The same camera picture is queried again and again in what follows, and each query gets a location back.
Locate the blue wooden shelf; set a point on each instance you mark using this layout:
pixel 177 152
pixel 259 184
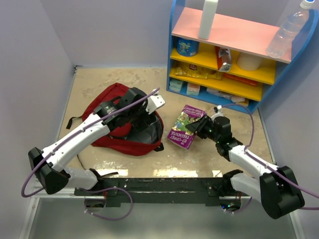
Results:
pixel 239 35

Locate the red snack box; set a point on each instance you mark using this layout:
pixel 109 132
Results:
pixel 224 60

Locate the red backpack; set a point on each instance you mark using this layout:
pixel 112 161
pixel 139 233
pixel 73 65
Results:
pixel 127 139

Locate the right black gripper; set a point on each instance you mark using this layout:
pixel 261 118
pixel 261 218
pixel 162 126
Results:
pixel 198 126

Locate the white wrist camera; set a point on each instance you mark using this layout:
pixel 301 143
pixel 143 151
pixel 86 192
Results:
pixel 217 112
pixel 154 103

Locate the white wrapped packs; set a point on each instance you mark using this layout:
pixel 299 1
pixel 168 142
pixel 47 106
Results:
pixel 233 98

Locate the yellow snack bag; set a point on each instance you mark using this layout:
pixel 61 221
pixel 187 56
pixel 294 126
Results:
pixel 194 71

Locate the blue round tin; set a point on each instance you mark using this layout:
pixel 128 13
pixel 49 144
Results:
pixel 187 47

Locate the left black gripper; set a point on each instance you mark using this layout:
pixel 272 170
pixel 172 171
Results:
pixel 140 124

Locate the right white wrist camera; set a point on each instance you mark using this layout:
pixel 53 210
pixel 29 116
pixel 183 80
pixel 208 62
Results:
pixel 217 112

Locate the red flat box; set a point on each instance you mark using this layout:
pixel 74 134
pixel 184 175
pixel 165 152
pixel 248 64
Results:
pixel 241 79

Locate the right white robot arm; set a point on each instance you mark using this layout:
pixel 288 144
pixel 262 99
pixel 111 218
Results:
pixel 273 186

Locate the white paper roll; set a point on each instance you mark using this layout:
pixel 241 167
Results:
pixel 249 62

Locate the pink tissue pack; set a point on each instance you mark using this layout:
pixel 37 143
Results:
pixel 192 89

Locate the purple spine book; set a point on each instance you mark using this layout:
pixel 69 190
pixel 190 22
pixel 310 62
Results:
pixel 179 134

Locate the aluminium rail frame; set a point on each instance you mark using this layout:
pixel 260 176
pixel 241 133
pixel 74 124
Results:
pixel 274 187

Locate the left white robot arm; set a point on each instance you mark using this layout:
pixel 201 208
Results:
pixel 50 165

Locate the white bottle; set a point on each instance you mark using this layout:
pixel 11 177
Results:
pixel 207 18

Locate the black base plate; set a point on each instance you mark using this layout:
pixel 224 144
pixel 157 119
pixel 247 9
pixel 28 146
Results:
pixel 115 191

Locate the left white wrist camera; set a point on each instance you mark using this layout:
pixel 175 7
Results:
pixel 154 103

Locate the teal tissue pack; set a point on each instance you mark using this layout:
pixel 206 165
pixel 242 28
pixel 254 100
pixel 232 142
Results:
pixel 175 85

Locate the clear plastic water bottle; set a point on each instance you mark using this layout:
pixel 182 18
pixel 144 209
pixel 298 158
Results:
pixel 289 29

